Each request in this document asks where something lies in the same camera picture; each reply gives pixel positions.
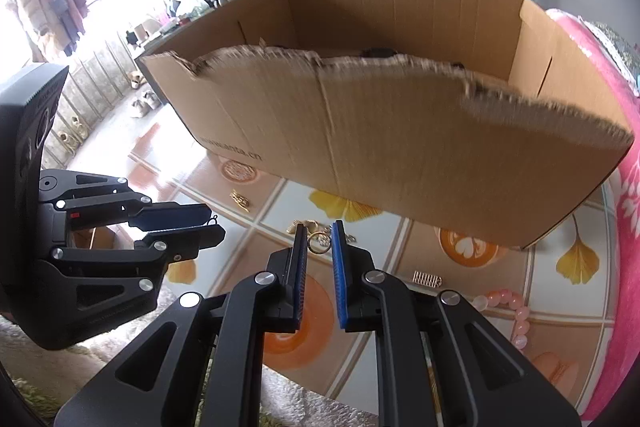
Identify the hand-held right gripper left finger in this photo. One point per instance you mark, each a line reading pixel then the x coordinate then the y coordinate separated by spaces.
pixel 301 277

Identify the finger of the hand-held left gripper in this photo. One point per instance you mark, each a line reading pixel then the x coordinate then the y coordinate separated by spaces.
pixel 195 239
pixel 170 214

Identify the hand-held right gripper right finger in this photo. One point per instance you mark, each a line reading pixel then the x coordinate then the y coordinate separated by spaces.
pixel 340 277

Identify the gold clasp charm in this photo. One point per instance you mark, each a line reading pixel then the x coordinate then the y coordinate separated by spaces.
pixel 239 199

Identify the small gold abacus charm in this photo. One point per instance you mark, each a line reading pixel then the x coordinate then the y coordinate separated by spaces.
pixel 427 279

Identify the brown cardboard box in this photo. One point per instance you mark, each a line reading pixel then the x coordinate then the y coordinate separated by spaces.
pixel 400 147

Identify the metal balcony railing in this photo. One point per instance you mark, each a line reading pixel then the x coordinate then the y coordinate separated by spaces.
pixel 95 92

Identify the pair of white shoes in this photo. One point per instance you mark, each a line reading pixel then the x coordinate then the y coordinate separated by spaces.
pixel 145 103

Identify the hanging clothes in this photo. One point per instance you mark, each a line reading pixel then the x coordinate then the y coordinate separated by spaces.
pixel 47 7

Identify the dark low cabinet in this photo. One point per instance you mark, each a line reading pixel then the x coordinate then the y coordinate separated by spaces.
pixel 155 79

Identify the leaf patterned checked tablecloth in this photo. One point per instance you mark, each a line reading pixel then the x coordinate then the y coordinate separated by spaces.
pixel 550 322

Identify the green fluffy cloth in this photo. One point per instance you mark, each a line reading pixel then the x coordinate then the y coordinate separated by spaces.
pixel 20 397

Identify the pink floral blanket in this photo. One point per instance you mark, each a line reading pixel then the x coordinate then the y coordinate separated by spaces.
pixel 620 207

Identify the green floral lace-edged quilt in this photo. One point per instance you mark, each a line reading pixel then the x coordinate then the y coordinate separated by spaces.
pixel 612 44

